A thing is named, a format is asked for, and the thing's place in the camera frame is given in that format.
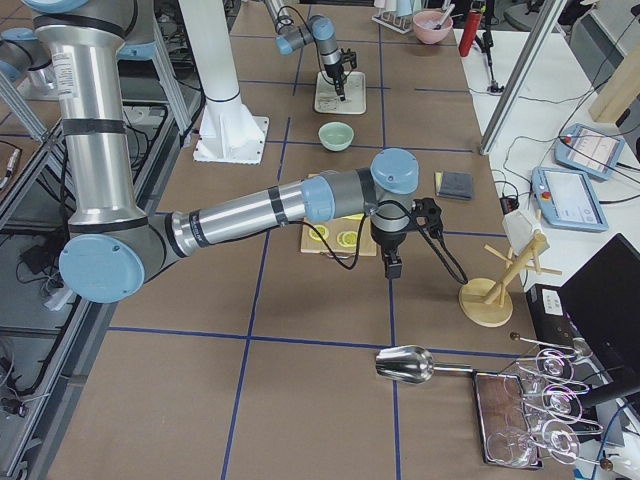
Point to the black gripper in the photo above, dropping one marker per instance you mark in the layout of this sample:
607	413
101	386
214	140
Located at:
389	243
336	74

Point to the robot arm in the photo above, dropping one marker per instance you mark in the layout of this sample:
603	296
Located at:
318	30
115	247

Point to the green ceramic bowl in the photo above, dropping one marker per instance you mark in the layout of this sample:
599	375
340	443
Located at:
336	136

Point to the pink bowl with ice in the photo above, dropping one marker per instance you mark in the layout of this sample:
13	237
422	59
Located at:
429	28

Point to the wooden cutting board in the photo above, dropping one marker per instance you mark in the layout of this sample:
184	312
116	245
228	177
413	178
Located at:
349	223

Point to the metal scoop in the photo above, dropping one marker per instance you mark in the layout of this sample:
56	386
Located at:
413	364

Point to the grey yellow sponge cloth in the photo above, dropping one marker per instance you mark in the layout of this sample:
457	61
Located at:
454	185

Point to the red bottle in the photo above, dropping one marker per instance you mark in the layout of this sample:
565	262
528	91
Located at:
471	26

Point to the teach pendant near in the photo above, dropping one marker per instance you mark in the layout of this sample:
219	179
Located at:
567	199

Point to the teach pendant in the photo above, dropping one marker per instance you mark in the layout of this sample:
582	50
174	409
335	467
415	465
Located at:
582	148
567	199

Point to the glass rack tray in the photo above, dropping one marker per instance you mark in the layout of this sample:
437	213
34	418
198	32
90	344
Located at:
500	410

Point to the black monitor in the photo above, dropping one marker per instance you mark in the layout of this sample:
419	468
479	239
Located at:
602	301

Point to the teach pendant far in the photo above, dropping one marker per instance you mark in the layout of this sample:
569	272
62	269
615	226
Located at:
582	148

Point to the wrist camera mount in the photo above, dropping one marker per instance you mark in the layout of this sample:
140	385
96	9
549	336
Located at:
428	216

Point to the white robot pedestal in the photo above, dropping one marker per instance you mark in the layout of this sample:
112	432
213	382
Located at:
228	132

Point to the aluminium frame post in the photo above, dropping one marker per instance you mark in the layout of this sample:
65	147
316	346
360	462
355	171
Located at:
531	50

